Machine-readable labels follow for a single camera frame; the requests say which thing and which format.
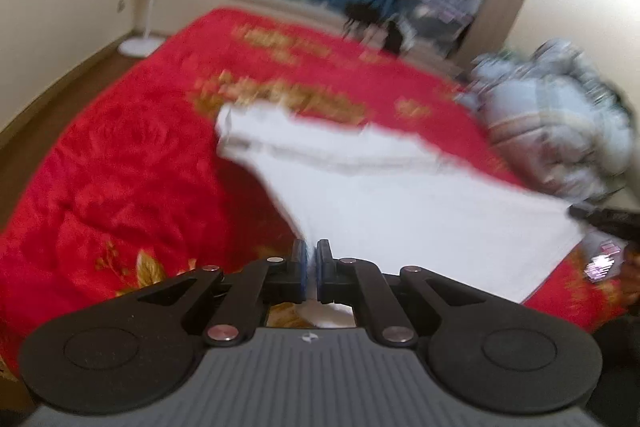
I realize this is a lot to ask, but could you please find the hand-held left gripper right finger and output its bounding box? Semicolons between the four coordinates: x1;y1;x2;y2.
316;239;501;349

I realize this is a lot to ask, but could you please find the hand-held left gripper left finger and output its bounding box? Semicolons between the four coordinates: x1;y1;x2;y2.
135;239;308;349

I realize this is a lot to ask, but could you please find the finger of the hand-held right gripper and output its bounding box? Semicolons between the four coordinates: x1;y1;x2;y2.
567;203;609;234

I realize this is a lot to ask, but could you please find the white garment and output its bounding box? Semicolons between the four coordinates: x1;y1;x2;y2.
215;102;586;330

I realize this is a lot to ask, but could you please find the blue plaid quilt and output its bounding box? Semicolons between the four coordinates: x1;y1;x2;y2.
465;39;633;202

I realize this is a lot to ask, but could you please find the red floral blanket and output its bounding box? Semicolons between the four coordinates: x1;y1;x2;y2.
0;7;626;378

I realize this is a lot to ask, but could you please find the clear storage bin purple lid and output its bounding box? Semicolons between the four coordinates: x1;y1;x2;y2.
400;0;483;58

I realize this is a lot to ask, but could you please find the black upright box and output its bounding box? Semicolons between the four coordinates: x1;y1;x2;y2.
382;22;403;54

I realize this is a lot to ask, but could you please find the black bag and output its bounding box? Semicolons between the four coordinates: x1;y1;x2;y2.
345;2;388;28

